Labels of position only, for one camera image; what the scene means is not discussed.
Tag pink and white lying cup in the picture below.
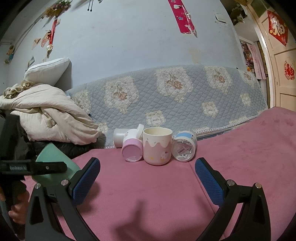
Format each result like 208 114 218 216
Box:
121 124 144 162

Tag blue and white lying cup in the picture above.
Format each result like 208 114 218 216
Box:
171 131 197 162

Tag pink cup cream drip pattern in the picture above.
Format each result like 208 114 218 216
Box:
143 127 173 166

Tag person's left hand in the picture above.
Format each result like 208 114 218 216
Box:
9 190 30 225

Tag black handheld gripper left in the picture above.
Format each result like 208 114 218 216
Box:
0 159 68 223

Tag green cushion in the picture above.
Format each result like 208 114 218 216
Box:
32 144 80 186

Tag pink plush blanket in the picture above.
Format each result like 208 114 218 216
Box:
23 106 296 241

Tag beige crumpled comforter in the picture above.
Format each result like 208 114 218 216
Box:
1 84 101 145

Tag blue quilted floral bedspread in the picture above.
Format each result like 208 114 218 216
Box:
67 65 267 148

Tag white pillow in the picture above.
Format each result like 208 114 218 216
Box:
23 58 70 86

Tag pink hanging clothes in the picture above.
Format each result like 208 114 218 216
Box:
247 43 266 80

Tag red paper-cut door sticker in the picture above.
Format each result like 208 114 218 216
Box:
284 61 295 80

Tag red hanging knot ornament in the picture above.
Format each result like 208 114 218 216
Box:
46 18 58 58

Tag cream door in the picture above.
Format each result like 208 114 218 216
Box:
247 1 295 111

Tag red fu diamond decoration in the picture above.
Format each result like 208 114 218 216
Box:
267 10 288 46

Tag artificial flower bunch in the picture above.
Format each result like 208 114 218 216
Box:
45 1 72 18

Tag red paper banner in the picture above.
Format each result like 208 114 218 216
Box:
168 0 197 37

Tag white wall switch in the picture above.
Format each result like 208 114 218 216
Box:
215 13 227 24

